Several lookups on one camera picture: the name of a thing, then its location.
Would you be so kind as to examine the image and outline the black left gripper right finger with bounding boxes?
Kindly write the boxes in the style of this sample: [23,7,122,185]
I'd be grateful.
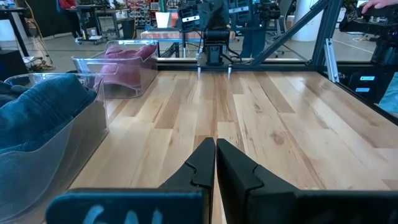
[216,138,398,224]

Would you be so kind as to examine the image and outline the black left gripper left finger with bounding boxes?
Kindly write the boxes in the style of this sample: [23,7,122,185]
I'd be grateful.
[46,137,216,224]

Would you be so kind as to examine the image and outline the maroon cap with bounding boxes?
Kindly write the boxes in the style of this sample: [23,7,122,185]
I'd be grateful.
[104,44,158,63]
[93,57,150,93]

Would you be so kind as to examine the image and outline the clear plastic bin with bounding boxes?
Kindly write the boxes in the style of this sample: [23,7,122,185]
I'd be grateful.
[0,73,109,223]
[71,39,159,100]

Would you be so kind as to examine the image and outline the dark navy denim cap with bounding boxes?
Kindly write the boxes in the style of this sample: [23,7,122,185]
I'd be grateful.
[0,73,98,155]

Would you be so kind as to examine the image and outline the blue denim cap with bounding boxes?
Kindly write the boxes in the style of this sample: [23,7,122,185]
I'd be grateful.
[0,80,30,108]

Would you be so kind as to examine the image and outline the white container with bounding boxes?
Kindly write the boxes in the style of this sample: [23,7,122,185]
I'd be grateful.
[155,11,172,29]

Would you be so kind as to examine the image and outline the wooden workbench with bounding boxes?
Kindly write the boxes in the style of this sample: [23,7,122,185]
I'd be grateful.
[139,29,237,43]

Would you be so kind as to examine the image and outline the colourful parts shelf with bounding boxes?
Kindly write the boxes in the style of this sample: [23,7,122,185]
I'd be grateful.
[127,0,159,29]

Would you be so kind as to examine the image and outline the person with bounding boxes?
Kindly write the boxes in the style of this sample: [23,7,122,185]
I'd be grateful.
[241,0,268,60]
[377,72,398,116]
[57,0,83,40]

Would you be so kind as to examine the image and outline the black workbench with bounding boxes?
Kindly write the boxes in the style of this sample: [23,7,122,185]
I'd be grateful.
[65,4,131,44]

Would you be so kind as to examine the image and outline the white round pillar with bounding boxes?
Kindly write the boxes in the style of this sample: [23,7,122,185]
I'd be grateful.
[290,0,327,43]

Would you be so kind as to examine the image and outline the black controller box blue lights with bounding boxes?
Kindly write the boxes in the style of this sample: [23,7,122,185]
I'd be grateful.
[338,63,389,105]

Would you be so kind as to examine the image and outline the black desk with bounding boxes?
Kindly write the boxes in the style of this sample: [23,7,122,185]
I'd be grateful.
[0,6,32,58]

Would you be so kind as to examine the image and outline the person's hand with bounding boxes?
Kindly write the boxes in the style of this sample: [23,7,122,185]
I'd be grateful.
[360,0,398,10]

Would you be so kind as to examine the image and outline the black aluminium extrusion frame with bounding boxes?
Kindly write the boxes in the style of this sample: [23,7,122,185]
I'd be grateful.
[155,0,398,127]

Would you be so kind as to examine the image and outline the silver bracket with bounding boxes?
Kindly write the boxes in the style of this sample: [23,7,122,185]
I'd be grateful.
[323,37,340,84]

